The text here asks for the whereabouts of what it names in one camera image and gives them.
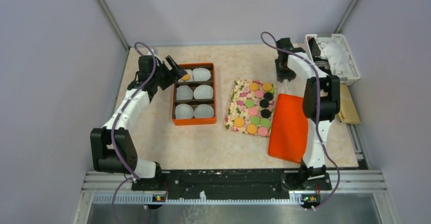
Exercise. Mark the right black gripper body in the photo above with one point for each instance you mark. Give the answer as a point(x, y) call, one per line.
point(283, 72)

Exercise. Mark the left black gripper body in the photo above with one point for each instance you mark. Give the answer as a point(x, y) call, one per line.
point(163, 76)

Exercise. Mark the orange compartment box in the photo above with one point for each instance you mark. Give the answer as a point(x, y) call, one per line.
point(194, 102)

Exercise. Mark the pink cookie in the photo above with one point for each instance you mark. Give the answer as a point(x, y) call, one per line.
point(253, 111)
point(262, 131)
point(259, 94)

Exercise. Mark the floral tray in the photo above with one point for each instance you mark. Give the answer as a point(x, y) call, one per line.
point(239, 94)

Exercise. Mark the orange box lid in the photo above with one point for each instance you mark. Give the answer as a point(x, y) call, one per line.
point(288, 137)

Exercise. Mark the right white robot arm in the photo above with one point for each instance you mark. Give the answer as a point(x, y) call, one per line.
point(321, 103)

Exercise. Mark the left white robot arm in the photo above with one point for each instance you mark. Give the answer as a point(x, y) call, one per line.
point(112, 147)

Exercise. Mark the white paper cup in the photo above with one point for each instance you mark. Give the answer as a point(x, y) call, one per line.
point(183, 111)
point(201, 74)
point(189, 72)
point(203, 92)
point(204, 111)
point(183, 93)

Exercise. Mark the black cookie upper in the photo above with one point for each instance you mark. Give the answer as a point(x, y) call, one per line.
point(268, 96)

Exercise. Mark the black cookie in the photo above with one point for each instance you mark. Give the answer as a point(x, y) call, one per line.
point(264, 103)
point(268, 96)
point(265, 113)

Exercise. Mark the black cookie middle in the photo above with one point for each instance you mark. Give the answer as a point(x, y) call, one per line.
point(264, 103)

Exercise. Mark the black item in basket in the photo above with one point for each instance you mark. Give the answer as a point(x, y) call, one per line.
point(316, 55)

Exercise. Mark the black cookie lower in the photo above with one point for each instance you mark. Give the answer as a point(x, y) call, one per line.
point(265, 113)

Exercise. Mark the white cloth in basket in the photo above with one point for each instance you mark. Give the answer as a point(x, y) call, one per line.
point(335, 52)

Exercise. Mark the pink cookie bottom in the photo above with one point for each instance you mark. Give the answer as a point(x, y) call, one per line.
point(262, 131)

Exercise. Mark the white plastic basket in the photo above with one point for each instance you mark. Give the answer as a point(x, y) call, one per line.
point(345, 80)

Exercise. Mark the orange cookie bottom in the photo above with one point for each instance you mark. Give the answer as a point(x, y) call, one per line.
point(251, 129)

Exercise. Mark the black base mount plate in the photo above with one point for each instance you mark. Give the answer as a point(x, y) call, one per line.
point(244, 185)

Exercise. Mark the aluminium frame rail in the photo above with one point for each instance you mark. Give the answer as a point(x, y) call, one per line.
point(109, 188)

